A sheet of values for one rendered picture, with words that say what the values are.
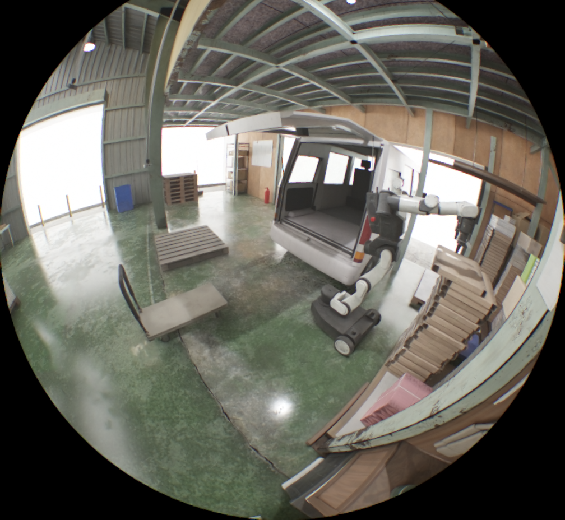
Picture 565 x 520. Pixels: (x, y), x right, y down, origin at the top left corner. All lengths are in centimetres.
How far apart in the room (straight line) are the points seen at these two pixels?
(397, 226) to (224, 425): 179
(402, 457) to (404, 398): 62
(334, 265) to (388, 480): 189
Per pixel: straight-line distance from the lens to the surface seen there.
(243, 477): 153
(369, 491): 73
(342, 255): 212
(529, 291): 42
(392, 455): 75
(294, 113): 94
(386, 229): 131
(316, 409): 158
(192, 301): 193
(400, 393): 131
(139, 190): 744
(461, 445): 64
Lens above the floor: 150
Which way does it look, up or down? 25 degrees down
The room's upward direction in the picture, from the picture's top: 5 degrees clockwise
